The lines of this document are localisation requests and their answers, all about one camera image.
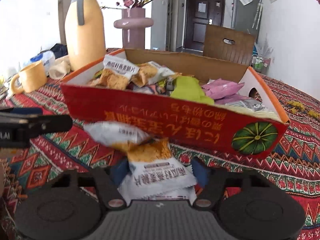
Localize dark brown entrance door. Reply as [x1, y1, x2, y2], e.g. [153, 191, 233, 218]
[183, 0, 225, 51]

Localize grey refrigerator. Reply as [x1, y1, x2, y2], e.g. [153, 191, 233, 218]
[231, 0, 262, 38]

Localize pumpkin seed crisp snack packet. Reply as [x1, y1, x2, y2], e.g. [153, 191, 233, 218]
[118, 139, 197, 205]

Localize yellow thermos jug grey handle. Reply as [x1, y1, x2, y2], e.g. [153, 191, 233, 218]
[65, 0, 106, 71]

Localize yellow ceramic mug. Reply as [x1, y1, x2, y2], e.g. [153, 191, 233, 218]
[10, 61, 47, 94]

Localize orange red cardboard snack box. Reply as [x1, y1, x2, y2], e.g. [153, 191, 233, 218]
[60, 49, 290, 159]

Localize pink snack packet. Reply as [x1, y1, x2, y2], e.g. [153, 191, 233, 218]
[201, 79, 245, 100]

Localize brown wooden chair back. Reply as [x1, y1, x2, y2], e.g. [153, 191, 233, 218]
[203, 25, 255, 66]

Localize crisp packet in box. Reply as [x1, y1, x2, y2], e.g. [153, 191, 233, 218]
[98, 55, 139, 90]

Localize green snack packet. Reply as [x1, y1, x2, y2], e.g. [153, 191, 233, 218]
[170, 76, 214, 106]

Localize smooth pink ring vase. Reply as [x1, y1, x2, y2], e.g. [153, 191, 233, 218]
[114, 7, 154, 49]

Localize storage trolley with bottles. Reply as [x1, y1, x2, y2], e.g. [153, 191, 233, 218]
[251, 54, 271, 73]

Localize fallen yellow flowers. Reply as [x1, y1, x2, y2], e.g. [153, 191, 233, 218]
[286, 100, 319, 120]

